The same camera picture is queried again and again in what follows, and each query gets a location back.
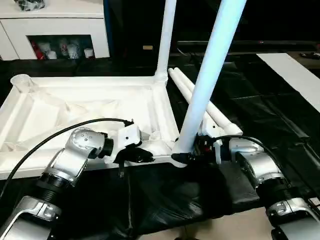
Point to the white plastic table leg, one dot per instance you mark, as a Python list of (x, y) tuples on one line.
[(180, 83), (212, 50), (166, 37), (220, 115)]

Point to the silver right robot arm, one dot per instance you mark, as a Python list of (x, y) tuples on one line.
[(260, 165)]

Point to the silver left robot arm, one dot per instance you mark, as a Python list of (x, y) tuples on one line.
[(70, 160)]

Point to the black work mat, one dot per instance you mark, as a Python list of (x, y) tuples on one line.
[(175, 195)]

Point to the small white jar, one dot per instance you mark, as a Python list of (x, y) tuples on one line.
[(89, 53), (51, 55)]

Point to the small tan label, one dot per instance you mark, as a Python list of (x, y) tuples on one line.
[(148, 47)]

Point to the white flat board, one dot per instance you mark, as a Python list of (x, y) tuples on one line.
[(295, 75)]

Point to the blue vertical panel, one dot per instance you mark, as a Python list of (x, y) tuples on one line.
[(107, 25)]

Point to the small red bottle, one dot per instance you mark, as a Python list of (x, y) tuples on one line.
[(34, 49)]

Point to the white glass-door cabinet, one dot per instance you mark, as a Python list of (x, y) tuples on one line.
[(50, 25)]

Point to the grey glossy object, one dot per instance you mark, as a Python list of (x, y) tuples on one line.
[(30, 5)]

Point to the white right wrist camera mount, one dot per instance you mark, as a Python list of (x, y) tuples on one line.
[(208, 127)]

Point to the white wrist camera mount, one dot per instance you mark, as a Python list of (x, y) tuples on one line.
[(127, 133), (208, 127)]

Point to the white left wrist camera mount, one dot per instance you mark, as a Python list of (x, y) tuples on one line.
[(127, 133)]

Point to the black metal rail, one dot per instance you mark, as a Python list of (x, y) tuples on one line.
[(250, 45)]

